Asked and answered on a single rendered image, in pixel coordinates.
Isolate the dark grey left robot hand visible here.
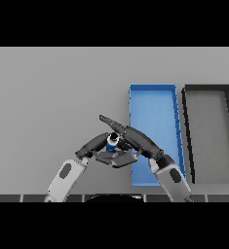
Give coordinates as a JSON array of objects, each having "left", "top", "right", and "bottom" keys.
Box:
[{"left": 74, "top": 131, "right": 140, "bottom": 168}]

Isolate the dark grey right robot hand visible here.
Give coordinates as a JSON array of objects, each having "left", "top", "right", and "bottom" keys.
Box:
[{"left": 98, "top": 114, "right": 176, "bottom": 169}]

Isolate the blue pipe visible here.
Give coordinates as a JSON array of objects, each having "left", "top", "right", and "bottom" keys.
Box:
[{"left": 105, "top": 131, "right": 121, "bottom": 153}]

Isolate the blue bin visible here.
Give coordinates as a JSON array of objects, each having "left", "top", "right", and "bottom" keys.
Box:
[{"left": 128, "top": 84, "right": 187, "bottom": 187}]

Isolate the dark grey bin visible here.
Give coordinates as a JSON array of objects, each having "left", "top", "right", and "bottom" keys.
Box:
[{"left": 180, "top": 84, "right": 229, "bottom": 186}]

